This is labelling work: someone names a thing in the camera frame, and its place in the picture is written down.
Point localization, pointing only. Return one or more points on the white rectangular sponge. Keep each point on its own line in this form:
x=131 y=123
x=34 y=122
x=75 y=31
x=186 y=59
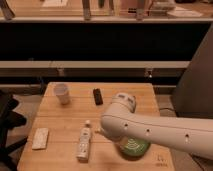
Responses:
x=40 y=139

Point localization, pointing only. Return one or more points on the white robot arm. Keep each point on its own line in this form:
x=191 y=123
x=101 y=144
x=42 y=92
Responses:
x=191 y=135

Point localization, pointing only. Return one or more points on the green ceramic bowl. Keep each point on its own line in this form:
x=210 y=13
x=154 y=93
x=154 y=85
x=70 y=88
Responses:
x=133 y=147

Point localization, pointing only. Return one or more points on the black rectangular block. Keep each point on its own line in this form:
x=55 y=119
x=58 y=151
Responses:
x=97 y=96

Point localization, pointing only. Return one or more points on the white paper cup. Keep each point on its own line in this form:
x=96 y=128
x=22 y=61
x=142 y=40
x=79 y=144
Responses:
x=61 y=91

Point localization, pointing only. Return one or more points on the white squeeze bottle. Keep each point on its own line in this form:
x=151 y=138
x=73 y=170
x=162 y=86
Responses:
x=84 y=142

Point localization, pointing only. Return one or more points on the dark cabinet right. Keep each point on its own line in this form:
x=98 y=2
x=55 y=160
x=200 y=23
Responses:
x=193 y=96

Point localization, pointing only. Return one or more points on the black office chair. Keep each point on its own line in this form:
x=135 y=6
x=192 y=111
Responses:
x=9 y=120

